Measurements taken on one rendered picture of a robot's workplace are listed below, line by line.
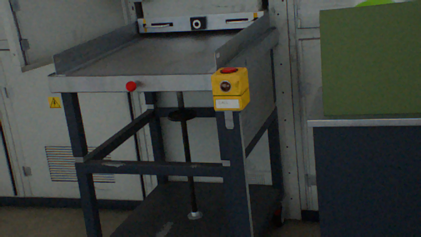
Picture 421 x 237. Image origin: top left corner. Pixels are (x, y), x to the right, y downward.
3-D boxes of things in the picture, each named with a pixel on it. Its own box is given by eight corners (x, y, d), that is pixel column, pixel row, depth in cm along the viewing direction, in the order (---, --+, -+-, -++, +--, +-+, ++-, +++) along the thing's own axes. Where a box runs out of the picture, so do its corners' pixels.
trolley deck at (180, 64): (228, 90, 182) (227, 71, 180) (51, 93, 203) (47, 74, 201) (279, 42, 242) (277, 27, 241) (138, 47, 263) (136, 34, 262)
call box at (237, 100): (242, 111, 158) (239, 74, 155) (213, 111, 160) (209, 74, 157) (250, 102, 165) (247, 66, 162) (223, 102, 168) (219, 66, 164)
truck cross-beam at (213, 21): (264, 26, 236) (263, 10, 235) (139, 32, 255) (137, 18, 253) (267, 24, 241) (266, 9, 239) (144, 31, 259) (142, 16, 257)
